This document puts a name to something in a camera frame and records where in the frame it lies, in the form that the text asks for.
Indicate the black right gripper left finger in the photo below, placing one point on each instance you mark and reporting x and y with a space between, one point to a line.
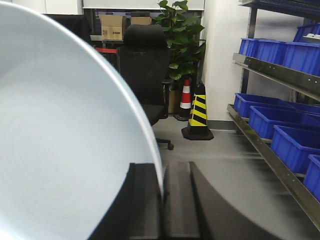
135 213

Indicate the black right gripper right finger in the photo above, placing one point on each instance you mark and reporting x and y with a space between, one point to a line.
194 210

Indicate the pale blue round tray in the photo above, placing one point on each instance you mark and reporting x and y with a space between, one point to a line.
69 128

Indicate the yellow black traffic cone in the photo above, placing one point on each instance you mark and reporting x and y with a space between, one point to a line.
197 127

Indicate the orange white traffic cone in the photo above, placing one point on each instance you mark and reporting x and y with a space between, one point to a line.
185 102

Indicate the black office chair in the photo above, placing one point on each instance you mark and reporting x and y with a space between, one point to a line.
143 62

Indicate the green potted plant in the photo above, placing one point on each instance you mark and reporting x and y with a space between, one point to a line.
182 30

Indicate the cardboard boxes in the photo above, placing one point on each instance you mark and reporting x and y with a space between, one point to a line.
113 26

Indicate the blue bin upper row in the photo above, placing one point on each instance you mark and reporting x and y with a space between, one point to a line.
300 56

